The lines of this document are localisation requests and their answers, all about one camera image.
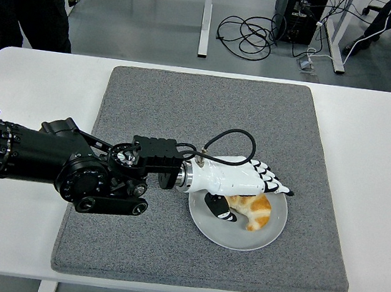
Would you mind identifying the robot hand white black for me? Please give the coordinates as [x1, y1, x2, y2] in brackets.
[181, 151, 300, 232]

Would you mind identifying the croissant bread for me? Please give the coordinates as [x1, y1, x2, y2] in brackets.
[224, 188, 275, 235]

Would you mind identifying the pale grey round plate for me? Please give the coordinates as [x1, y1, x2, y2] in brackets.
[182, 149, 296, 258]

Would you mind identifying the grey fabric mat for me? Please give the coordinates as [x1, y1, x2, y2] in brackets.
[49, 55, 375, 292]

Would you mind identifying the small grey floor adapter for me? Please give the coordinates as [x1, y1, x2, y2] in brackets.
[294, 56, 322, 76]

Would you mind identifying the white desk leg with foot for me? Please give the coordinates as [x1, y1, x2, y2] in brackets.
[196, 0, 214, 59]

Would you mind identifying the black computer tower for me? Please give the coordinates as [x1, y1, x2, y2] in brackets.
[271, 0, 327, 48]

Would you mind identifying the white desk leg slanted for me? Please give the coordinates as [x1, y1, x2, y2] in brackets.
[319, 0, 355, 76]

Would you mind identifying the seated person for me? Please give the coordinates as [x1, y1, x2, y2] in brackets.
[342, 0, 391, 61]

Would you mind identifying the white table leg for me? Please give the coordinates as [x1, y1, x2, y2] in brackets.
[35, 278, 59, 292]

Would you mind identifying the black coiled floor cable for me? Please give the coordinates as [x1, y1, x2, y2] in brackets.
[213, 10, 282, 64]

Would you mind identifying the white cable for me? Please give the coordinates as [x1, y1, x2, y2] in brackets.
[306, 0, 391, 71]

